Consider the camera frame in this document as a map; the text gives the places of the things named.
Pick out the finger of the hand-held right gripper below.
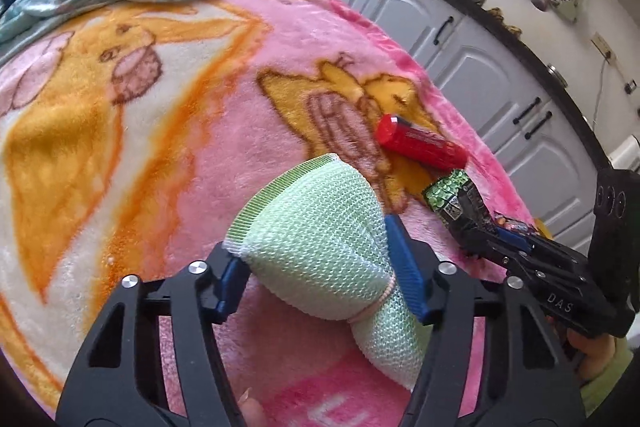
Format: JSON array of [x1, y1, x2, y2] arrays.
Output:
[[457, 227, 526, 275], [492, 227, 543, 255]]

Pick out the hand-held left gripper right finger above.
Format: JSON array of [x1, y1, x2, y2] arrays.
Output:
[[384, 214, 586, 427]]

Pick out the person's right forearm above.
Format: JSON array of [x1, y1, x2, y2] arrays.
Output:
[[580, 332, 636, 418]]

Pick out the person's left hand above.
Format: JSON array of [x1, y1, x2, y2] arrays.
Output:
[[239, 388, 263, 427]]

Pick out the green and black packet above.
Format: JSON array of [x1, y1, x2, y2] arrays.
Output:
[[421, 169, 496, 233]]

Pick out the grey kitchen cabinets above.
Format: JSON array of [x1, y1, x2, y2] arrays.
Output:
[[25, 0, 616, 233]]

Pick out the brown lumpy food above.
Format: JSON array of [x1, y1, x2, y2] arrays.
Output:
[[490, 8, 522, 34]]

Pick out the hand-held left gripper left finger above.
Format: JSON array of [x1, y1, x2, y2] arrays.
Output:
[[55, 243, 251, 427]]

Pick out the small metal lid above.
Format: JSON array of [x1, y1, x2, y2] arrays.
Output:
[[545, 63, 571, 88]]

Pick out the green mesh cloth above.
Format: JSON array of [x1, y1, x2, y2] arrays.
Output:
[[223, 153, 433, 393]]

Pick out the person's right hand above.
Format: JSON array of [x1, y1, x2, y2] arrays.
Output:
[[547, 314, 621, 383]]

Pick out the pink printed blanket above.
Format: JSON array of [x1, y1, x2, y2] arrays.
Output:
[[0, 0, 538, 427]]

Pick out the wall socket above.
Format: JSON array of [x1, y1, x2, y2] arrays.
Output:
[[590, 34, 616, 62]]

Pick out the colourful snack wrapper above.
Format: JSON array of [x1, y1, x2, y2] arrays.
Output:
[[495, 216, 528, 233]]

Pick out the red tube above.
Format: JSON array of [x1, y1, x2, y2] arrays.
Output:
[[374, 113, 468, 172]]

